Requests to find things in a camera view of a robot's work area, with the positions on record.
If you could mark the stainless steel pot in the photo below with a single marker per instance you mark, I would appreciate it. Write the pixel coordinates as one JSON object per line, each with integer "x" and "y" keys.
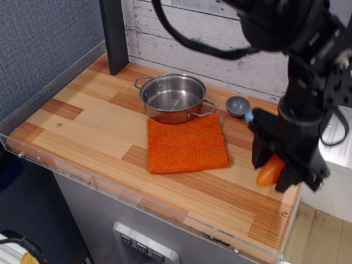
{"x": 174, "y": 98}

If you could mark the orange plastic carrot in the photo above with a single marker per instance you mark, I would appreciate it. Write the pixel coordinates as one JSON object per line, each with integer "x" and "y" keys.
{"x": 270, "y": 171}

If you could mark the yellow object bottom left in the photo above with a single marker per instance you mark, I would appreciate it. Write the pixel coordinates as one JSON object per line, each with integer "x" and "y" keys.
{"x": 29, "y": 259}

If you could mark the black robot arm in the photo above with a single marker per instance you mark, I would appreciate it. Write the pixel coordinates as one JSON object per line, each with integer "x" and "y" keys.
{"x": 319, "y": 49}

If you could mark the orange knitted cloth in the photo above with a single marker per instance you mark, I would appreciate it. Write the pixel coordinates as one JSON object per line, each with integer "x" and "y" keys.
{"x": 193, "y": 146}

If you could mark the grey blue ice cream scoop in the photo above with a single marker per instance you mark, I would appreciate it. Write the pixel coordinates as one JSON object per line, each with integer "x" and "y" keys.
{"x": 239, "y": 107}

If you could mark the silver dispenser button panel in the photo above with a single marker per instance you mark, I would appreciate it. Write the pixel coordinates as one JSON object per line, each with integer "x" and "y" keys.
{"x": 144, "y": 244}

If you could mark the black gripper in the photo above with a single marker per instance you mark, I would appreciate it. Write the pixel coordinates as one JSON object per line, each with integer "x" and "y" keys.
{"x": 295, "y": 140}

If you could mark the silver toy fridge cabinet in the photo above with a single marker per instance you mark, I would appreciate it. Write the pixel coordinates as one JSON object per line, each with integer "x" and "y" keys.
{"x": 95, "y": 214}

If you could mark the white cabinet at right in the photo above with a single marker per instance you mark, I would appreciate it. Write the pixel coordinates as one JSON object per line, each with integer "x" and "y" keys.
{"x": 334, "y": 197}

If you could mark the dark grey left post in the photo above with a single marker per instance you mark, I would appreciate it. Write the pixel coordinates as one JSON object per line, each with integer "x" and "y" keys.
{"x": 114, "y": 33}

